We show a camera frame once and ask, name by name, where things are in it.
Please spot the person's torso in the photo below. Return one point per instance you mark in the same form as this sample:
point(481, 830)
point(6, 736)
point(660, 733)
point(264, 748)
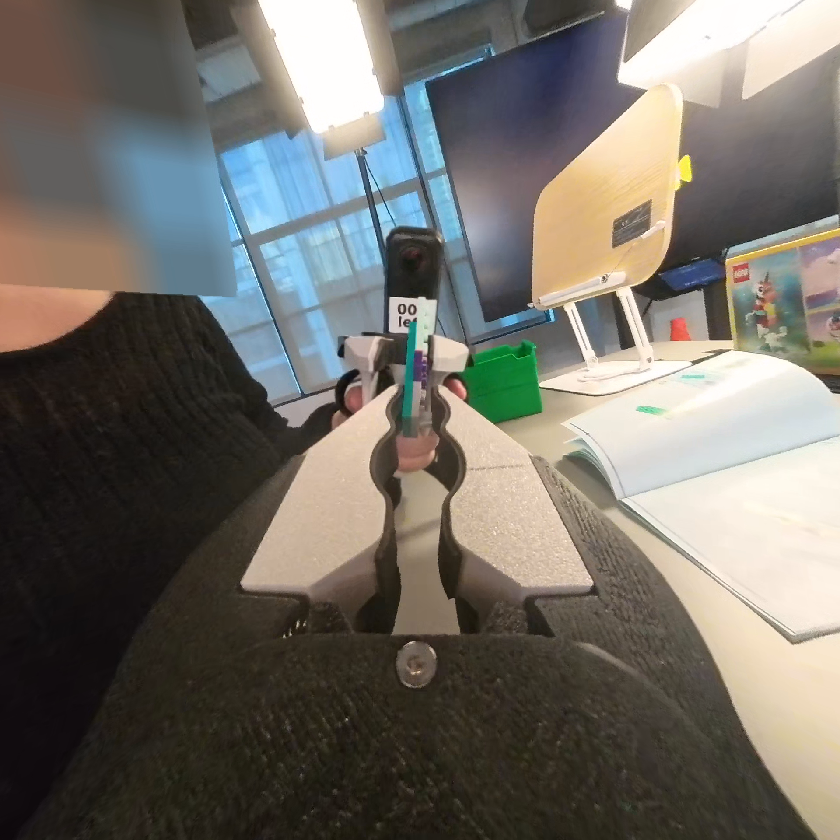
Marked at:
point(118, 492)

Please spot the black light stand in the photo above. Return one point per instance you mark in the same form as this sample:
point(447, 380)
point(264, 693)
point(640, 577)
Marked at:
point(373, 203)

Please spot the studio light panel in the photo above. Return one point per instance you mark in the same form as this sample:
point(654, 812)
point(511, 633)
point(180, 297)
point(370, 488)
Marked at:
point(328, 72)
point(695, 46)

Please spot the person's left hand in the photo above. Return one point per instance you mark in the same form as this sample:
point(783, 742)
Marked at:
point(415, 456)

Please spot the large dark monitor screen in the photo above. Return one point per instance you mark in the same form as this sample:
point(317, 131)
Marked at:
point(512, 164)

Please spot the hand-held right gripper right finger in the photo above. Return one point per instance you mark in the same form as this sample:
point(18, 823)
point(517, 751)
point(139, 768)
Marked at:
point(518, 525)

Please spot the yellow sticky tag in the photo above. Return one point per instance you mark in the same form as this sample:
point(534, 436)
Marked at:
point(685, 172)

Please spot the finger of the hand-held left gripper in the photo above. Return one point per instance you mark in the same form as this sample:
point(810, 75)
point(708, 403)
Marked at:
point(451, 354)
point(366, 358)

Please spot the white stand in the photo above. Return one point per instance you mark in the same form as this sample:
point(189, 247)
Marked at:
point(610, 367)

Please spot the open instruction booklet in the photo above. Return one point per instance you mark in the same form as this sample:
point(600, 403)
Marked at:
point(735, 472)

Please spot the green lego plate assembly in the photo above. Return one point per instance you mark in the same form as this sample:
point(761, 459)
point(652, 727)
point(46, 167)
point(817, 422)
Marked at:
point(411, 380)

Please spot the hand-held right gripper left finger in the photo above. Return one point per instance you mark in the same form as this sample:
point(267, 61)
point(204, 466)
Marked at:
point(315, 525)

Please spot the red cup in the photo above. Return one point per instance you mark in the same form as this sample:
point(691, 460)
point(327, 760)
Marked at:
point(680, 330)

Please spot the green plastic bin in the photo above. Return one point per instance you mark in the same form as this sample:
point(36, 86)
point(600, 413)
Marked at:
point(505, 387)

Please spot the yellow lego set box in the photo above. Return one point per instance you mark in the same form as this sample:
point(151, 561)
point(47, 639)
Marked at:
point(787, 302)

